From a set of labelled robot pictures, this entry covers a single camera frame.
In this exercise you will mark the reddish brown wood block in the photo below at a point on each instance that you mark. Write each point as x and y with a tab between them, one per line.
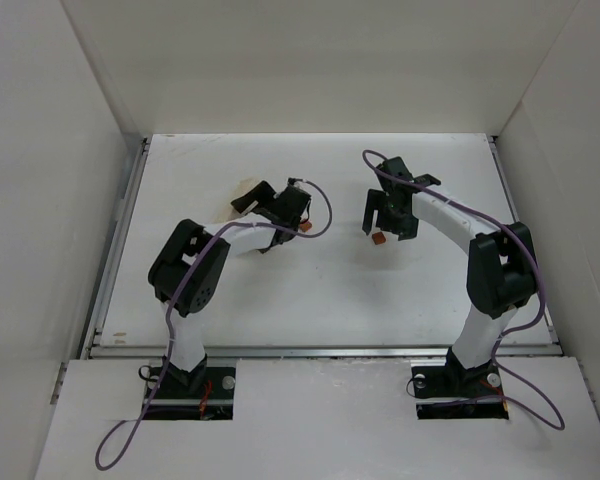
378	238

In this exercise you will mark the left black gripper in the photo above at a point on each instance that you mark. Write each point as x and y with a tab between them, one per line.
272	201

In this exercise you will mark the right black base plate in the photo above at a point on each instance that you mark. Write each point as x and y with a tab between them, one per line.
444	393

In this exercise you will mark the metal front rail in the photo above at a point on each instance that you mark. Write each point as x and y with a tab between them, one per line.
261	352

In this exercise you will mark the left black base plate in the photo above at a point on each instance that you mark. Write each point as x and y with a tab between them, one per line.
211	398

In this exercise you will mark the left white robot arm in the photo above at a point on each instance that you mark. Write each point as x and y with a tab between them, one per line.
187	271

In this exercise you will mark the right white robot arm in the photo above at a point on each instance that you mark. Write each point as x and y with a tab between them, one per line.
500	276

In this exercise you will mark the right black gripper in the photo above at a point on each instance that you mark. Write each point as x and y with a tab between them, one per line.
391	215

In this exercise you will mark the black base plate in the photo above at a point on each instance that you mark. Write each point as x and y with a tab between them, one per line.
444	393
211	398

